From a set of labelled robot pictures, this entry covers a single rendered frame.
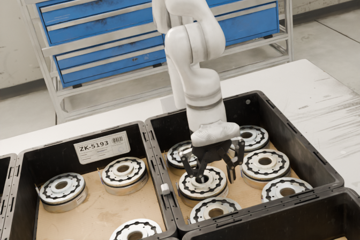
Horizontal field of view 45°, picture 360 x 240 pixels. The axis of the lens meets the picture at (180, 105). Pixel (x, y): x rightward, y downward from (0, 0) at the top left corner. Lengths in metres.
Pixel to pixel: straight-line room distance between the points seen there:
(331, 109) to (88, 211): 0.83
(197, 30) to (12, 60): 3.09
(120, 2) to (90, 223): 1.98
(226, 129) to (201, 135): 0.05
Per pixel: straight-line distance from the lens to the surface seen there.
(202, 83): 0.78
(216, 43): 0.76
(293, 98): 1.52
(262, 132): 1.06
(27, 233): 0.96
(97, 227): 0.94
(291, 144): 0.96
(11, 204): 0.93
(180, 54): 0.75
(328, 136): 1.33
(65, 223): 0.99
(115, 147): 1.07
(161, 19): 1.17
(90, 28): 2.79
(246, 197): 0.93
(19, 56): 3.76
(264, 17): 3.07
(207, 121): 0.82
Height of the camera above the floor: 1.45
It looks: 28 degrees down
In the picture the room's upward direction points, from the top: 11 degrees counter-clockwise
